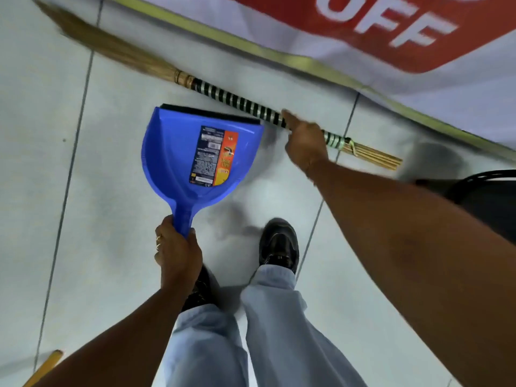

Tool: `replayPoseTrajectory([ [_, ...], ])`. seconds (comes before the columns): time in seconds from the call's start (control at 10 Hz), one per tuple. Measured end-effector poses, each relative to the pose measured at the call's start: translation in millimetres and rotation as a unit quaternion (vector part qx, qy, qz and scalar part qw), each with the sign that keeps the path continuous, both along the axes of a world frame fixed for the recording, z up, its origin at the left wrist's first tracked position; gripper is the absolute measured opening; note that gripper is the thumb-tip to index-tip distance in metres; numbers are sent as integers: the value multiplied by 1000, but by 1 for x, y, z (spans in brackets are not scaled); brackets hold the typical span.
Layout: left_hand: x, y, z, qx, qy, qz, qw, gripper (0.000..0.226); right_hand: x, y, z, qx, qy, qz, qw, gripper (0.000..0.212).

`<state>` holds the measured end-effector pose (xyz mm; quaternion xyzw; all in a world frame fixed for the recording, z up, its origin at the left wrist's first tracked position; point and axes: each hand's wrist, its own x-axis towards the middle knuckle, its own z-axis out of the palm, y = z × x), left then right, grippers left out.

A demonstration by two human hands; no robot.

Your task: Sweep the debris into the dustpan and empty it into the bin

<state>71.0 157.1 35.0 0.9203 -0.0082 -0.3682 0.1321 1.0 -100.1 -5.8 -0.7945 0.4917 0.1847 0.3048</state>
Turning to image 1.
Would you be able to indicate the yellow-green frame strip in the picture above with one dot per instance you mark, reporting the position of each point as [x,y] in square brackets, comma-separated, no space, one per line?
[290,59]

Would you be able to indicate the yellow stick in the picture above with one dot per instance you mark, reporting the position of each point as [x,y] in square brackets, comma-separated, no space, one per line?
[44,368]

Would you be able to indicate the blue plastic dustpan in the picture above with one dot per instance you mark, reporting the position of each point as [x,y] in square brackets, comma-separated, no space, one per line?
[173,157]

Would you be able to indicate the person's left thumb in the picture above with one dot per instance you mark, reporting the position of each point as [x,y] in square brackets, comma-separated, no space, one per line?
[192,237]

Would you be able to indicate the person's right fingers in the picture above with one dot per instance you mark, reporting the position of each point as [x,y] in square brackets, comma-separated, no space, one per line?
[291,120]

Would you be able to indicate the black shoe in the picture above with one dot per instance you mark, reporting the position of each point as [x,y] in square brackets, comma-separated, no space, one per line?
[200,292]
[279,243]

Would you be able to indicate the person's right forearm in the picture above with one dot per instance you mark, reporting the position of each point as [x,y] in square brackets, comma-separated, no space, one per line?
[423,253]

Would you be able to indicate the person's left forearm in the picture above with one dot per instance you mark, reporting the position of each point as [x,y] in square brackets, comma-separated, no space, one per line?
[113,346]

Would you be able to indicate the red and white banner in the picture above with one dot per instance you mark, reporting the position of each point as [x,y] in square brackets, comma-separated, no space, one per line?
[403,28]

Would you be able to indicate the black chair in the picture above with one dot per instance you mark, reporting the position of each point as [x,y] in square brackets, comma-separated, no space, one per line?
[487,205]

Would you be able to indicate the person's left hand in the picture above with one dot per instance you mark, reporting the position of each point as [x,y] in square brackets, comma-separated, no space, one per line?
[179,257]

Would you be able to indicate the light grey trousers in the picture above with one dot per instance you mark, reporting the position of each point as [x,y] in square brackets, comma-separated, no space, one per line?
[282,338]

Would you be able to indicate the person's right hand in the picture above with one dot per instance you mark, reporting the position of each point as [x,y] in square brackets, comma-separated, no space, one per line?
[306,145]

